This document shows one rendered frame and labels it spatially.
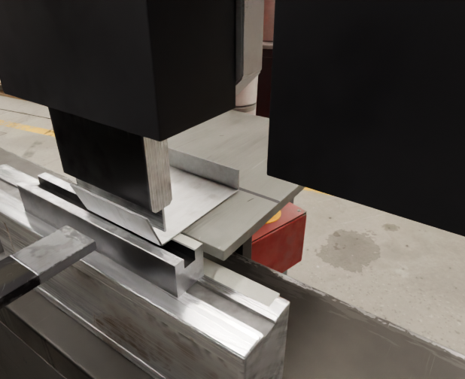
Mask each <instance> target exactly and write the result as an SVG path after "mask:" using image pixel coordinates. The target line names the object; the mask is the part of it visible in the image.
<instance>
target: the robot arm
mask: <svg viewBox="0 0 465 379"><path fill-rule="evenodd" d="M274 18H275V0H264V16H263V49H273V34H274ZM257 83H258V75H257V76H256V77H255V78H254V79H253V80H252V81H251V82H250V83H249V84H248V85H247V86H246V87H245V88H244V89H243V90H242V91H241V92H240V93H239V94H238V95H237V96H236V107H235V108H234V109H233V110H234V111H240V112H243V113H247V114H253V115H256V107H257Z"/></svg>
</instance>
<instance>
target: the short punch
mask: <svg viewBox="0 0 465 379"><path fill-rule="evenodd" d="M48 110H49V113H50V118H51V123H52V126H53V131H54V135H55V138H56V144H57V147H58V151H59V156H60V159H61V163H62V169H63V172H64V173H66V174H68V175H71V176H72V177H75V178H76V182H77V185H78V186H79V187H81V188H83V189H85V190H88V191H90V192H92V193H94V194H96V195H98V196H101V197H102V198H104V199H107V200H109V201H111V202H113V203H115V204H117V205H120V206H122V207H124V208H126V209H128V210H131V211H133V212H135V213H137V214H140V215H142V216H143V217H146V218H147V219H148V220H149V222H150V224H151V225H152V227H155V228H157V229H159V230H161V231H163V232H166V220H165V212H164V208H165V207H167V206H168V205H170V203H171V201H172V185H171V176H170V167H169V152H168V142H167V139H166V140H164V141H155V140H153V139H150V138H146V137H143V136H140V135H136V134H133V133H131V132H126V131H123V130H121V129H117V128H114V127H111V126H107V125H105V124H101V123H97V122H95V121H92V120H88V119H85V118H83V117H78V116H75V115H73V114H68V113H66V112H63V111H59V110H56V109H53V108H49V107H48Z"/></svg>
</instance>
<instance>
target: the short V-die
mask: <svg viewBox="0 0 465 379"><path fill-rule="evenodd" d="M38 180H39V184H38V185H33V184H31V183H29V182H27V181H23V182H21V183H18V184H17V187H18V190H19V192H20V197H21V199H22V202H23V207H24V209H25V211H26V212H28V213H30V214H31V215H33V216H35V217H37V218H38V219H40V220H42V221H44V222H45V223H47V224H49V225H51V226H52V227H54V228H56V229H61V228H62V227H63V226H70V227H72V228H73V229H75V230H77V231H79V232H80V233H82V234H84V235H86V236H87V237H89V238H91V239H93V240H95V241H96V246H97V249H96V250H95V251H96V252H98V253H100V254H102V255H103V256H105V257H107V258H109V259H110V260H112V261H114V262H116V263H117V264H119V265H121V266H123V267H124V268H127V269H128V270H130V271H132V272H133V273H135V274H137V275H138V276H140V277H142V278H144V279H145V280H148V281H149V282H151V283H153V284H154V285H156V286H158V287H159V288H161V289H163V290H165V291H166V292H168V293H170V294H172V295H174V296H175V297H177V298H178V297H179V296H181V295H182V294H183V293H184V292H185V291H186V290H188V289H189V288H190V287H191V286H192V285H193V284H194V283H195V282H197V281H198V279H200V278H201V277H202V276H203V275H204V264H203V248H202V245H200V246H199V247H198V248H196V249H194V248H192V247H189V246H187V245H186V244H183V243H181V242H180V241H176V240H175V239H172V240H171V241H169V242H168V243H166V244H165V245H163V246H159V245H158V244H155V243H153V242H152V241H149V240H147V239H146V238H143V237H141V236H140V235H137V234H135V233H134V232H131V231H129V230H128V229H125V228H123V227H122V226H119V225H117V224H116V223H113V222H111V221H110V220H107V219H105V218H104V217H102V216H100V215H98V214H96V213H94V212H92V211H90V210H88V209H87V208H86V206H85V205H84V203H83V202H82V201H81V200H80V199H79V197H78V196H77V194H76V193H75V191H74V190H73V189H72V188H71V186H70V185H69V184H70V183H67V182H65V181H64V180H61V179H59V178H57V177H54V176H53V175H50V174H48V173H46V172H45V173H43V174H40V175H38Z"/></svg>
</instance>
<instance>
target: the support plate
mask: <svg viewBox="0 0 465 379"><path fill-rule="evenodd" d="M268 141H269V118H266V117H260V116H257V115H253V114H247V113H243V112H240V111H234V110H231V111H227V112H226V113H224V114H221V115H219V116H217V117H214V118H212V119H210V120H208V121H205V122H204V123H201V124H199V125H197V126H194V127H193V128H190V129H188V130H186V131H184V132H181V133H179V134H177V135H174V136H172V137H170V138H168V139H167V142H168V147H170V148H173V149H176V150H180V151H183V152H185V153H189V154H192V155H194V156H199V157H202V158H204V159H208V160H211V161H213V162H217V163H220V164H223V165H227V166H229V167H232V168H236V169H238V170H239V187H241V188H243V189H246V190H250V191H252V192H255V193H258V194H260V195H263V196H267V197H270V198H272V199H276V200H279V201H280V202H279V203H276V202H273V201H270V200H268V199H264V198H261V197H259V196H256V195H253V194H250V193H247V192H244V191H241V190H239V191H238V192H237V193H236V194H234V195H233V196H231V197H230V198H228V199H227V200H226V201H225V202H223V203H222V204H220V205H218V206H217V207H216V208H215V209H214V210H212V211H210V212H209V213H208V214H206V215H205V216H204V217H202V218H201V219H200V220H198V221H196V222H195V223H194V224H193V225H191V226H190V227H188V228H187V229H185V230H184V231H183V232H182V233H181V234H182V235H186V236H187V237H189V238H192V239H194V240H196V241H198V242H200V243H202V245H203V251H204V252H206V253H208V254H210V255H212V256H214V257H217V258H218V259H221V260H223V261H224V260H225V259H227V258H228V257H229V256H230V255H231V254H232V253H233V252H235V251H236V250H237V249H238V248H239V247H240V246H241V245H243V244H244V243H245V242H246V241H247V240H248V239H249V238H250V237H251V236H252V235H253V234H254V233H255V232H256V231H258V230H259V229H260V228H261V227H262V226H263V225H264V224H266V223H267V222H268V221H269V220H270V219H271V218H272V217H274V216H275V215H276V214H277V213H278V212H279V211H280V210H281V209H282V208H283V207H284V206H285V205H286V204H287V203H288V202H290V201H291V200H292V199H293V198H294V197H295V196H297V195H298V194H299V193H300V192H301V191H302V190H303V189H304V188H305V187H304V186H300V185H297V184H294V183H291V182H287V181H285V180H281V179H278V178H275V177H271V176H268V175H267V173H266V172H267V157H268Z"/></svg>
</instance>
